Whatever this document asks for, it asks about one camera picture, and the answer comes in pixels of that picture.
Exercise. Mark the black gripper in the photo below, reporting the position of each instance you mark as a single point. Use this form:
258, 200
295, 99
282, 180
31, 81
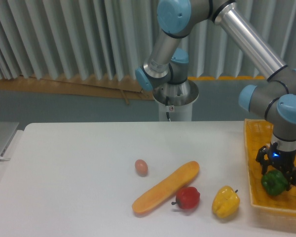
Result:
280, 160

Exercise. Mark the green bell pepper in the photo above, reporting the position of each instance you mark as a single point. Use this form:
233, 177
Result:
274, 182

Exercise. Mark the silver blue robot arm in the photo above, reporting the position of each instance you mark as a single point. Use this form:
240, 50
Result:
164, 73

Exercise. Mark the yellow woven basket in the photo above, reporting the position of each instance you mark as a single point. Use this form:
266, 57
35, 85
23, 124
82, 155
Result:
257, 133

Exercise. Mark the yellow bell pepper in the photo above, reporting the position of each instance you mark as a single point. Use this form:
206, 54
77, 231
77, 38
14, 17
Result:
226, 202

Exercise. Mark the red bell pepper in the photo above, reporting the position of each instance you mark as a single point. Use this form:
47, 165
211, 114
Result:
187, 198

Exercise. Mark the orange baguette bread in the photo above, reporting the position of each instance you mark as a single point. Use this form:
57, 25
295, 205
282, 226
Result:
165, 189

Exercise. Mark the brown egg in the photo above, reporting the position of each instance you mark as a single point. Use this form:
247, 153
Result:
141, 167

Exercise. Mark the brown cardboard sheet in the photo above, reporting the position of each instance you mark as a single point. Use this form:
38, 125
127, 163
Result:
127, 89

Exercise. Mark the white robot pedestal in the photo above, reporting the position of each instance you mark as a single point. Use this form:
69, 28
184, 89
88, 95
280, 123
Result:
174, 113

